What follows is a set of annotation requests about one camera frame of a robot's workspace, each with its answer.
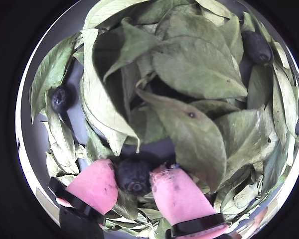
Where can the pile of green leaves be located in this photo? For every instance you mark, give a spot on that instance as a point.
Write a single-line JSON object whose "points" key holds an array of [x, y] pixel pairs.
{"points": [[196, 62]]}

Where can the pink tipped gripper finger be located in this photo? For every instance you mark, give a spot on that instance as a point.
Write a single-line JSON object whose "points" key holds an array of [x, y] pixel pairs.
{"points": [[182, 199], [94, 186]]}

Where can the dark blueberry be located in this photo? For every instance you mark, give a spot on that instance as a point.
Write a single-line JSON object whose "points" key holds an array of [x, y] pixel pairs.
{"points": [[133, 180], [256, 47], [61, 98]]}

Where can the dark grey round bowl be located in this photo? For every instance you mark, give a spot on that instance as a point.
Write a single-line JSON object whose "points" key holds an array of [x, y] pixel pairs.
{"points": [[152, 147]]}

